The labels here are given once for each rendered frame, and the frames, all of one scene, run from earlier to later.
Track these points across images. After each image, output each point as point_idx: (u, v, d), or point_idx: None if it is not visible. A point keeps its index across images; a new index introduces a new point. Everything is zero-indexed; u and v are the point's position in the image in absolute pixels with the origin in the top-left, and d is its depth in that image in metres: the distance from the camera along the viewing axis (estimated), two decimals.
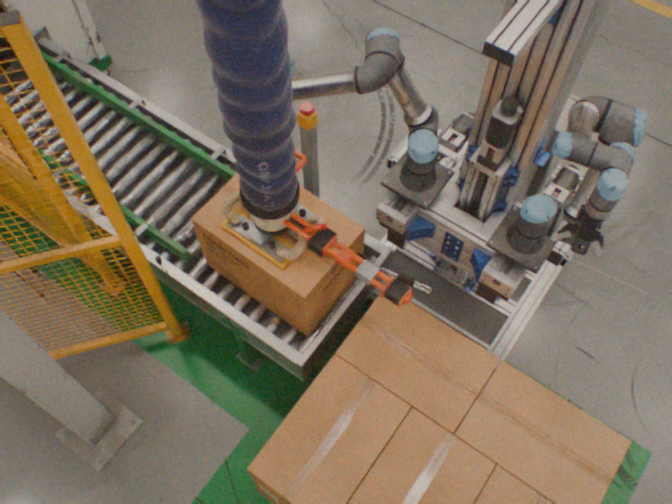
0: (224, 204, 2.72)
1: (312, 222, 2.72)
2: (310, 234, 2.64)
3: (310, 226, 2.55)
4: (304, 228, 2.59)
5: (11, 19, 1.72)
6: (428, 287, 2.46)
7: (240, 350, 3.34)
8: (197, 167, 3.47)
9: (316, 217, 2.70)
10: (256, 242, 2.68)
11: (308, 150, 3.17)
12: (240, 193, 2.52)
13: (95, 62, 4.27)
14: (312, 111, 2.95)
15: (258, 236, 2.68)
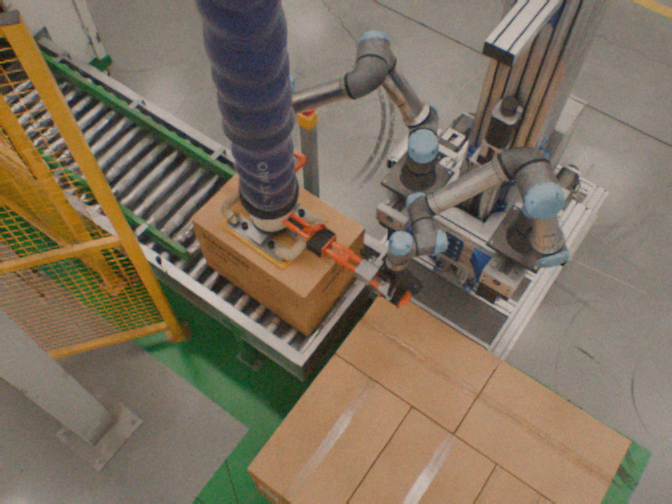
0: (223, 204, 2.72)
1: (311, 223, 2.73)
2: (309, 234, 2.64)
3: (309, 226, 2.56)
4: (303, 228, 2.59)
5: (11, 19, 1.72)
6: (422, 296, 2.45)
7: (240, 350, 3.34)
8: (197, 167, 3.47)
9: (315, 217, 2.70)
10: (255, 242, 2.68)
11: (308, 150, 3.17)
12: (239, 193, 2.52)
13: (95, 62, 4.27)
14: (312, 111, 2.95)
15: (257, 236, 2.68)
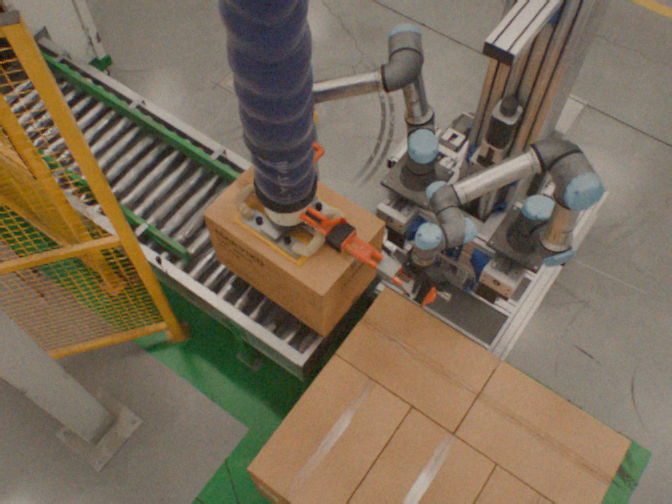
0: (237, 197, 2.59)
1: (329, 217, 2.59)
2: (327, 229, 2.51)
3: (328, 220, 2.42)
4: (321, 222, 2.46)
5: (11, 19, 1.72)
6: (448, 294, 2.31)
7: (240, 350, 3.34)
8: (197, 167, 3.47)
9: (333, 211, 2.57)
10: (271, 237, 2.55)
11: None
12: (255, 186, 2.39)
13: (95, 62, 4.27)
14: None
15: (272, 231, 2.55)
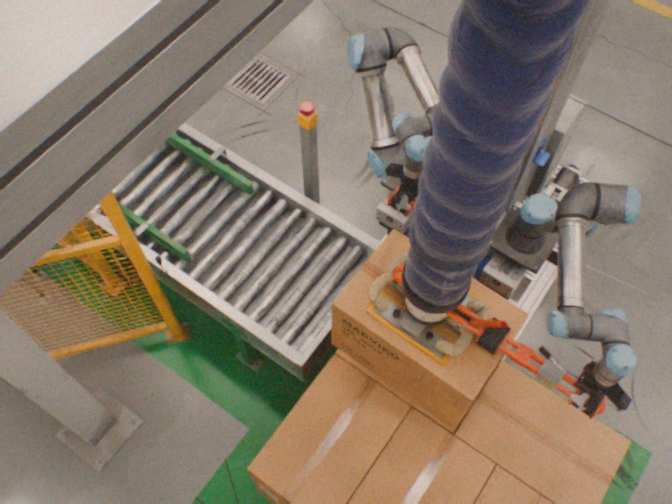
0: (372, 288, 2.40)
1: (471, 309, 2.41)
2: (475, 326, 2.32)
3: (482, 320, 2.24)
4: (472, 321, 2.27)
5: None
6: None
7: (240, 350, 3.34)
8: (197, 167, 3.47)
9: (478, 304, 2.38)
10: (412, 333, 2.36)
11: (308, 150, 3.17)
12: (405, 284, 2.20)
13: None
14: (312, 111, 2.95)
15: (413, 326, 2.36)
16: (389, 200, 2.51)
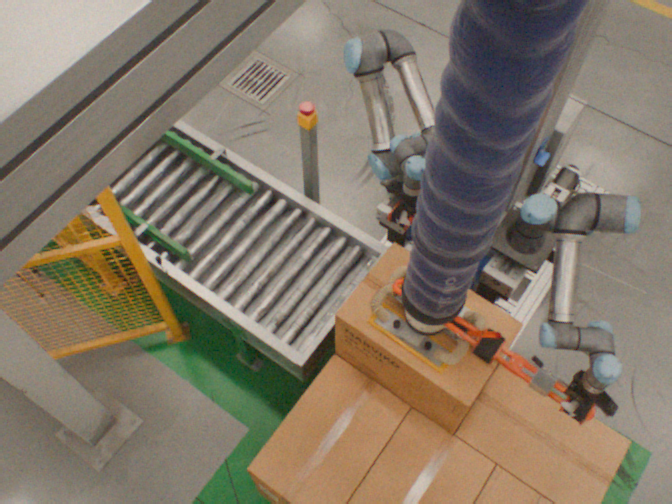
0: (373, 300, 2.52)
1: (468, 320, 2.53)
2: (471, 336, 2.44)
3: (478, 331, 2.36)
4: (468, 332, 2.39)
5: None
6: None
7: (240, 350, 3.34)
8: (197, 167, 3.47)
9: (474, 315, 2.50)
10: (411, 343, 2.48)
11: (308, 150, 3.17)
12: (404, 297, 2.32)
13: None
14: (312, 111, 2.95)
15: (412, 336, 2.48)
16: (389, 215, 2.63)
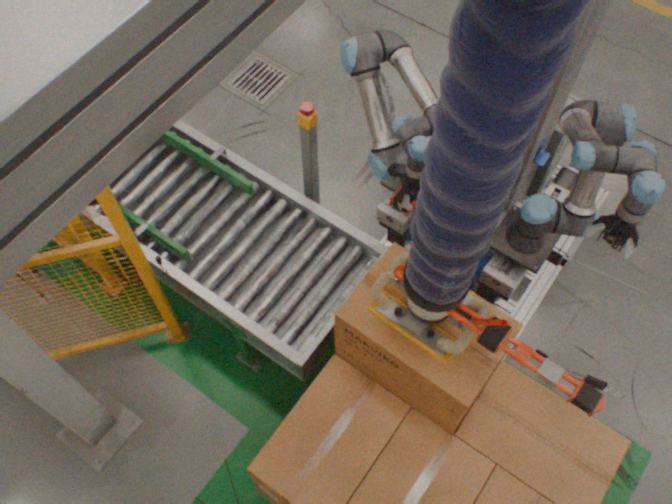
0: (374, 287, 2.43)
1: (472, 308, 2.43)
2: (476, 324, 2.35)
3: (482, 319, 2.26)
4: (473, 319, 2.30)
5: None
6: (624, 393, 2.17)
7: (240, 350, 3.34)
8: (197, 167, 3.47)
9: (479, 303, 2.40)
10: (413, 331, 2.39)
11: (308, 150, 3.17)
12: (406, 283, 2.23)
13: None
14: (312, 111, 2.95)
15: (414, 324, 2.39)
16: (391, 199, 2.53)
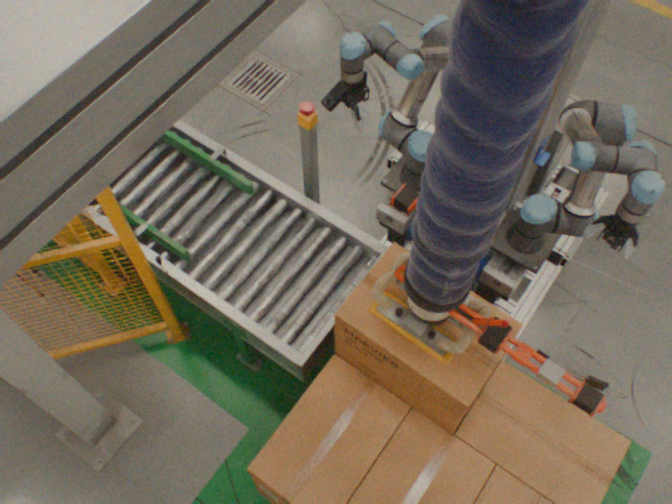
0: (375, 288, 2.42)
1: (473, 309, 2.43)
2: (477, 325, 2.35)
3: (483, 319, 2.26)
4: (474, 320, 2.30)
5: None
6: (625, 393, 2.17)
7: (240, 350, 3.34)
8: (197, 167, 3.47)
9: (480, 303, 2.40)
10: (414, 332, 2.39)
11: (308, 150, 3.17)
12: (407, 283, 2.23)
13: None
14: (312, 111, 2.95)
15: (415, 325, 2.39)
16: (392, 200, 2.53)
